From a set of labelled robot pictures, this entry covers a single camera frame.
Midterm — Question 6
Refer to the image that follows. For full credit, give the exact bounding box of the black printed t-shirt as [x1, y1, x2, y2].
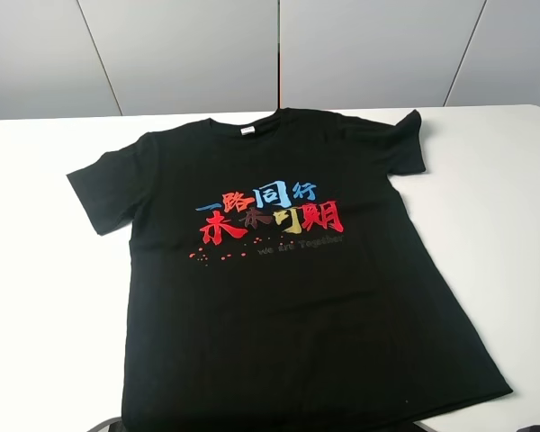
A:
[67, 109, 512, 431]

